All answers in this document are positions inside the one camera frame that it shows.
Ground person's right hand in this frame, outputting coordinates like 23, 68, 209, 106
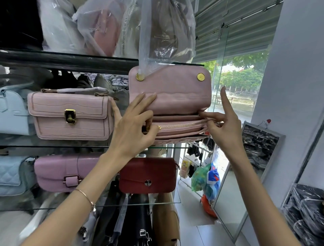
199, 86, 244, 161

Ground person's left hand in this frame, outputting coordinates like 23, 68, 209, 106
106, 92, 160, 165

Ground pink flap handbag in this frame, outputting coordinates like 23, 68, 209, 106
128, 65, 212, 145

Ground person's left forearm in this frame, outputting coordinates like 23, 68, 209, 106
20, 152, 132, 246

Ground person's right forearm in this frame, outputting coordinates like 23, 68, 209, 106
222, 150, 302, 246

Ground pile of shoes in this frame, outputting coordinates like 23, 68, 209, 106
75, 73, 129, 90

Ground red handbag silver stud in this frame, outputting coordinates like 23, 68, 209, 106
118, 157, 179, 194

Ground yellow packet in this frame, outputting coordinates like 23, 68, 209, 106
179, 159, 192, 179

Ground white display rack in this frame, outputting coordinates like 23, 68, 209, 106
178, 141, 216, 191

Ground green plastic bag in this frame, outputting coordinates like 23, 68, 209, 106
191, 163, 212, 193

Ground pink croc handbag gold clasp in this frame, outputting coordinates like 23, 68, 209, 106
27, 87, 115, 141

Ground glass shelf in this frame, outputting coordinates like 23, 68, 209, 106
0, 144, 183, 150
0, 201, 182, 212

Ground black shelf board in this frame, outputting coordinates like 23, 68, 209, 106
0, 48, 204, 75

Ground brown bag in clear plastic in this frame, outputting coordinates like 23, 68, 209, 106
138, 0, 197, 76

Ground blue plastic bag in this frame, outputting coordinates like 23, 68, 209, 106
204, 166, 221, 201

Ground pink bag in clear plastic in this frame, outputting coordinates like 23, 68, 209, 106
73, 0, 127, 58

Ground mauve handbag with buckle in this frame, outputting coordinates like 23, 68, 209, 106
34, 154, 102, 193

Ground black handbag silver buckle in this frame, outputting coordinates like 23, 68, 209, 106
121, 195, 153, 246

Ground orange plastic bag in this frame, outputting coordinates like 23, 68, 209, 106
200, 195, 218, 218

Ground tan leather handbag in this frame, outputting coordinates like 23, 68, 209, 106
152, 193, 181, 246

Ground green trees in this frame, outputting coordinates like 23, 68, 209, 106
201, 51, 269, 92

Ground white bag in plastic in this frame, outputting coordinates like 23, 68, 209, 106
37, 0, 87, 54

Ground light blue smooth handbag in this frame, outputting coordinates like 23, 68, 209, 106
0, 86, 36, 136

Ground silver framed mirror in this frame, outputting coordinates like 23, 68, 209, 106
211, 121, 286, 243

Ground grey roller shutter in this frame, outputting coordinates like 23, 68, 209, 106
192, 0, 284, 64

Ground light blue quilted handbag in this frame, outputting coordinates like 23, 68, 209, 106
0, 156, 38, 197

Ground pile of black wrapped bags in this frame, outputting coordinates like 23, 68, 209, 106
280, 183, 324, 246

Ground thin gold bracelet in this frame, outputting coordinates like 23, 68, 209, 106
74, 189, 97, 212

